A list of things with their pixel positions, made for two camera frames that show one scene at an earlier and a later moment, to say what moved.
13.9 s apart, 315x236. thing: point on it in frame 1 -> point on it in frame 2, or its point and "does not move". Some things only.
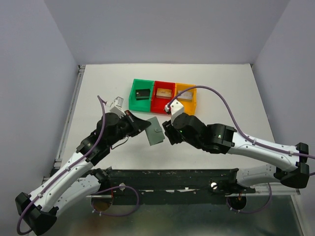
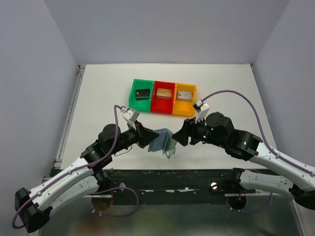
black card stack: (142, 94) does not move
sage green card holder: (154, 132) -> (170, 145)
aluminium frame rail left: (69, 117) does not move
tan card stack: (164, 93) does not move
